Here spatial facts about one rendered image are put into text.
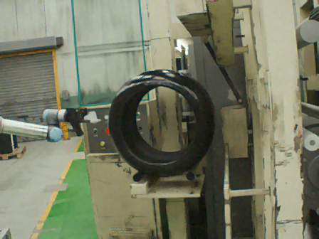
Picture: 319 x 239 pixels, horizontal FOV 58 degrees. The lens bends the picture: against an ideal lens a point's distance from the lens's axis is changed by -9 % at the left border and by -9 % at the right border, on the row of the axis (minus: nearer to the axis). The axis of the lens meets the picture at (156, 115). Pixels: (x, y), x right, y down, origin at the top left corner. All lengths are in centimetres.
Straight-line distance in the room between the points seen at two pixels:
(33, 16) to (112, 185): 953
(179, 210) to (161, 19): 122
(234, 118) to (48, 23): 991
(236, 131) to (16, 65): 999
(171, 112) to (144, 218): 91
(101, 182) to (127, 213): 32
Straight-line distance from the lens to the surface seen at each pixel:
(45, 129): 173
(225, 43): 151
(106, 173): 239
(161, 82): 152
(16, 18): 1157
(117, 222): 252
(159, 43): 193
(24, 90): 1115
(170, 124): 192
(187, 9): 130
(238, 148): 184
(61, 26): 1117
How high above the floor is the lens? 135
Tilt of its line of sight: 5 degrees down
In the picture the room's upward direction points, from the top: 6 degrees counter-clockwise
